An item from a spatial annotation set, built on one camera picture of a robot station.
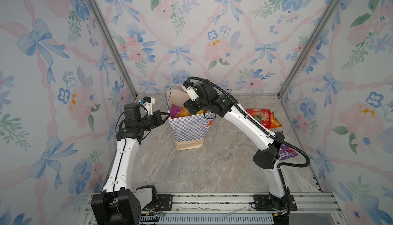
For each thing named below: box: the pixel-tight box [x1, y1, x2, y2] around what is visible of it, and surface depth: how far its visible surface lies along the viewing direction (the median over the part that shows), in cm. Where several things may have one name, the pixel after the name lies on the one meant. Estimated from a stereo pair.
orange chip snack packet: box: [268, 111, 283, 130], surface depth 102 cm
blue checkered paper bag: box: [166, 89, 216, 151], surface depth 82 cm
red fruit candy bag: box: [245, 108, 272, 130], surface depth 101 cm
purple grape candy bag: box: [170, 103, 182, 119], surface depth 92 cm
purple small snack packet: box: [278, 144, 298, 161], surface depth 90 cm
